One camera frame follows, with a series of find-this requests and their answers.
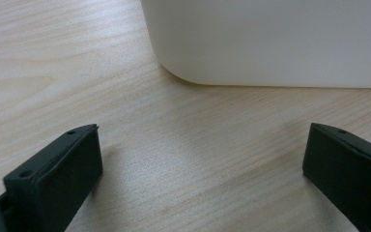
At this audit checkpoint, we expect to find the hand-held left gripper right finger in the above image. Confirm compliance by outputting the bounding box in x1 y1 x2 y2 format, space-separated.
301 122 371 232

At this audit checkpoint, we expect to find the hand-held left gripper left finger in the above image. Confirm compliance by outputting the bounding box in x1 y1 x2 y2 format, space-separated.
2 123 104 232

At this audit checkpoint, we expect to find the white plastic bin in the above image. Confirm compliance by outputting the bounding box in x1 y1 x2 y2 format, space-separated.
140 0 371 89

